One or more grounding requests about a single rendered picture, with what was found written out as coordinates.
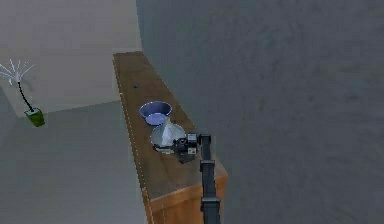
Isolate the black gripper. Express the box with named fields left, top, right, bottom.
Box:
left=153, top=137, right=195, bottom=165

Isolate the white cone vase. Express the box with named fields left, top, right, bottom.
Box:
left=160, top=117, right=185, bottom=148

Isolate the brown wooden chest of drawers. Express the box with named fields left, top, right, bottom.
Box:
left=112, top=50, right=230, bottom=224

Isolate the blue bowl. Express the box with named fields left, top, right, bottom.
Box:
left=138, top=100, right=174, bottom=127

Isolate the white house plant green pot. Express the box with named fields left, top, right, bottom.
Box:
left=0, top=58, right=46, bottom=128

